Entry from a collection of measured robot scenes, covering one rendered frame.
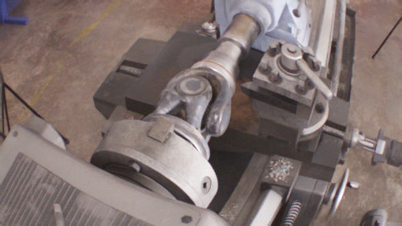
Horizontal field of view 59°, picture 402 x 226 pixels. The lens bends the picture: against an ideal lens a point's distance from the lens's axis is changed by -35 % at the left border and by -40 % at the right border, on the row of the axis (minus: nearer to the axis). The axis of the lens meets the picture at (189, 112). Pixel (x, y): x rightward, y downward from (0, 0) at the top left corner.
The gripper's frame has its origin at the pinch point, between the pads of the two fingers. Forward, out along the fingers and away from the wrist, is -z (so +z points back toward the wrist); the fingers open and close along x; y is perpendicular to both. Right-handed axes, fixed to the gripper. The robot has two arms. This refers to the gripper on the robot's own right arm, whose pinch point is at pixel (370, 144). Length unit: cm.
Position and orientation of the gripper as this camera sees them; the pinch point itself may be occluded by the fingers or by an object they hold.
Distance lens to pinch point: 139.1
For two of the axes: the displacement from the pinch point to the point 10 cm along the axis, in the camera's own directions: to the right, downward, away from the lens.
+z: 9.1, 2.7, -3.2
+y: 3.4, -0.2, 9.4
